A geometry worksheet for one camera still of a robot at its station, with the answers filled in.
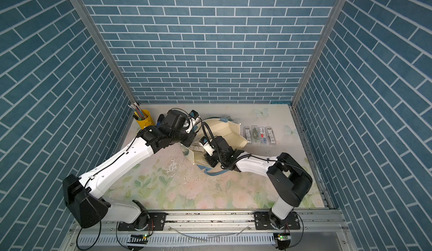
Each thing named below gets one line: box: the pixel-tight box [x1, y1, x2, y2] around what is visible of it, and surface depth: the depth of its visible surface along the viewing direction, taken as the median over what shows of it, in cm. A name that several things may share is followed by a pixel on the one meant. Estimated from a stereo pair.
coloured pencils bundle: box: [127, 102, 148, 121], surface depth 101 cm
